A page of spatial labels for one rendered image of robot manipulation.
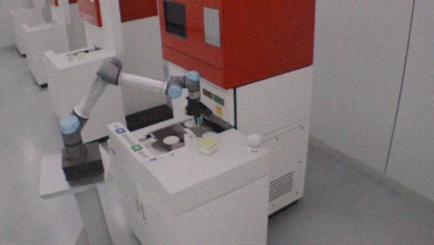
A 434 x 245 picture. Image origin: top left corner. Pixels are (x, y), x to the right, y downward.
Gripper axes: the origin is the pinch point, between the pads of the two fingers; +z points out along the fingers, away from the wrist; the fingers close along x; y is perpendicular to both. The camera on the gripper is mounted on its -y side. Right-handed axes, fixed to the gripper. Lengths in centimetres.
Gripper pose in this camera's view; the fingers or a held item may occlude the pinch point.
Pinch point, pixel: (199, 127)
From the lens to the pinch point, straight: 232.9
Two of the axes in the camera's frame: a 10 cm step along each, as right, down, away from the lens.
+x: -4.4, 4.2, -8.0
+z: 0.4, 8.9, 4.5
